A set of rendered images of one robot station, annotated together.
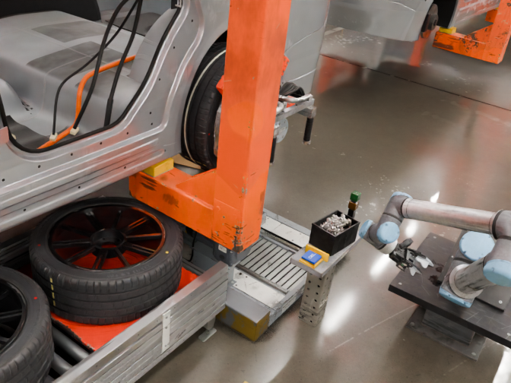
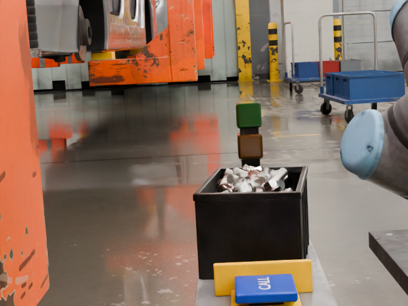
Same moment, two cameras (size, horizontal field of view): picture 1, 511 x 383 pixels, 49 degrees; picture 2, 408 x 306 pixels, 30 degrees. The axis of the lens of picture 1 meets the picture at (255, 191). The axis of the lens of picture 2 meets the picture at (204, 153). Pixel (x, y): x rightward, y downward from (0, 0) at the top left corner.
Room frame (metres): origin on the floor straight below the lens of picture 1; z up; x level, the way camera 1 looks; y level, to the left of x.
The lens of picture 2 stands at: (1.35, 0.19, 0.76)
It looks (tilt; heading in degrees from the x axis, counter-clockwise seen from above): 8 degrees down; 330
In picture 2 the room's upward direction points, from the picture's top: 3 degrees counter-clockwise
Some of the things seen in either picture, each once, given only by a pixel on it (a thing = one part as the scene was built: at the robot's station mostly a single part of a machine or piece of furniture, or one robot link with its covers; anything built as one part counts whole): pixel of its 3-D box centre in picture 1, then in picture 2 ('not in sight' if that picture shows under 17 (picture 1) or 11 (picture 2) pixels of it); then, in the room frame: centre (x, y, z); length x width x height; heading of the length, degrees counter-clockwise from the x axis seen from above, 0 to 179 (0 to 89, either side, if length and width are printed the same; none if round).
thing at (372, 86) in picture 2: not in sight; (361, 64); (6.59, -4.57, 0.48); 1.00 x 0.61 x 0.96; 153
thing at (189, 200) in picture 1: (180, 178); not in sight; (2.23, 0.35, 0.69); 0.52 x 0.17 x 0.35; 58
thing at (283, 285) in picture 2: (311, 257); (265, 292); (2.05, -0.29, 0.47); 0.07 x 0.07 x 0.02; 58
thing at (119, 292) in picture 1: (109, 255); not in sight; (1.99, 0.62, 0.39); 0.66 x 0.66 x 0.24
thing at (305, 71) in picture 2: not in sight; (323, 55); (9.59, -6.58, 0.48); 1.00 x 0.61 x 0.96; 64
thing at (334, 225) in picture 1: (334, 231); (256, 214); (2.22, -0.40, 0.51); 0.20 x 0.14 x 0.13; 139
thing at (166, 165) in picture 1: (153, 163); not in sight; (2.32, 0.50, 0.71); 0.14 x 0.14 x 0.05; 58
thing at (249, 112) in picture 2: (355, 196); (248, 115); (2.36, -0.49, 0.64); 0.04 x 0.04 x 0.04; 58
